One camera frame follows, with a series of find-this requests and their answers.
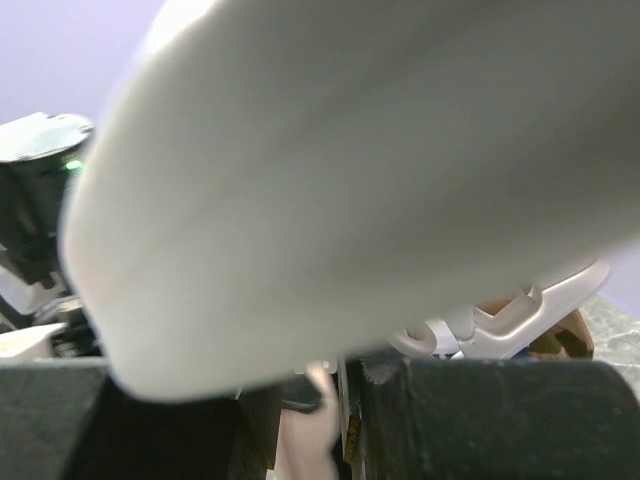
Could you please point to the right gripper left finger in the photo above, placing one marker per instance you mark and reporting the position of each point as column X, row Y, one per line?
column 68, row 420

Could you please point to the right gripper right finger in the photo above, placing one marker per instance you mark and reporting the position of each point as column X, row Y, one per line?
column 517, row 419

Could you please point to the black underwear beige waistband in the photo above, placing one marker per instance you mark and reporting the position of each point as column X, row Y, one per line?
column 306, row 440

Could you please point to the white clip hanger frame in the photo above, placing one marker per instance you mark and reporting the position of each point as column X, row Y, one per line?
column 275, row 182

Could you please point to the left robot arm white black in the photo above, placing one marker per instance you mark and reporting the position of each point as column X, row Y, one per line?
column 40, row 315

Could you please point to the argyle brown sock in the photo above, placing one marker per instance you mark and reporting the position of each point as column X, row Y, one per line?
column 522, row 327

